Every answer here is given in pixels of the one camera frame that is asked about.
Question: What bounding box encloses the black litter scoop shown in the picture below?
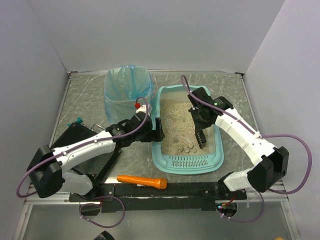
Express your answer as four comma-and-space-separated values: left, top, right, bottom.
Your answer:
195, 125, 207, 149

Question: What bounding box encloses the light blue litter box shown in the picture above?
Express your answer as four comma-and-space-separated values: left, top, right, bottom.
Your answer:
150, 85, 224, 175

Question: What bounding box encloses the trash bin with blue bag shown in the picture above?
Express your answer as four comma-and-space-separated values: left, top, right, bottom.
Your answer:
104, 65, 154, 124

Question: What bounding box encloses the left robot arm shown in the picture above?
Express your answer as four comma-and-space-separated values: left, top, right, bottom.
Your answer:
26, 111, 165, 198

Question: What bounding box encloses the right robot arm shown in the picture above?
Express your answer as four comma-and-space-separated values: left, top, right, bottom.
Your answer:
187, 87, 289, 193

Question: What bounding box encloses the grey litter clump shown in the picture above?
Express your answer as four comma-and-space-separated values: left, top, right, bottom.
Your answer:
172, 137, 180, 143

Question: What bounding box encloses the litter clump ball front left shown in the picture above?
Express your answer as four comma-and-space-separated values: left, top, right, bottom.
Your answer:
176, 147, 184, 154

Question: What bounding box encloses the litter clump ball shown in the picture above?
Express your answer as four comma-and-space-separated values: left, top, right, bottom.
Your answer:
184, 147, 191, 154
176, 147, 184, 154
188, 143, 195, 149

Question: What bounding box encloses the litter clump ball front right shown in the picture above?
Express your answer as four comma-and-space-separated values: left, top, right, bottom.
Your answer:
184, 147, 191, 154

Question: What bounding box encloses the litter clump ball middle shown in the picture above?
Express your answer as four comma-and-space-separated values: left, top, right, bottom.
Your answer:
188, 143, 195, 149

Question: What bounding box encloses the orange toy microphone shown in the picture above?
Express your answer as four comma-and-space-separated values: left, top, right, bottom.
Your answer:
116, 175, 168, 190

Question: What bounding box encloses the black ribbed case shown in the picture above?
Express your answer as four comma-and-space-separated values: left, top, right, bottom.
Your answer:
51, 122, 121, 183

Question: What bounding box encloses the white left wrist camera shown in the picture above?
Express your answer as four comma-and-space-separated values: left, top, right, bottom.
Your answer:
134, 102, 153, 115

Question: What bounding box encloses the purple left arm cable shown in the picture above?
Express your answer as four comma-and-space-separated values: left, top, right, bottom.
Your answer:
16, 96, 152, 198

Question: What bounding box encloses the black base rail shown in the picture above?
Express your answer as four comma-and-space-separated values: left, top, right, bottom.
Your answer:
69, 182, 247, 213

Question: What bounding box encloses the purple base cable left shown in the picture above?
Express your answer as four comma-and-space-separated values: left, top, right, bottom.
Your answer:
79, 196, 126, 229

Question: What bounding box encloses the aluminium frame rail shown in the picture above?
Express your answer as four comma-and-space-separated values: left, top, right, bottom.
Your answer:
23, 182, 73, 205

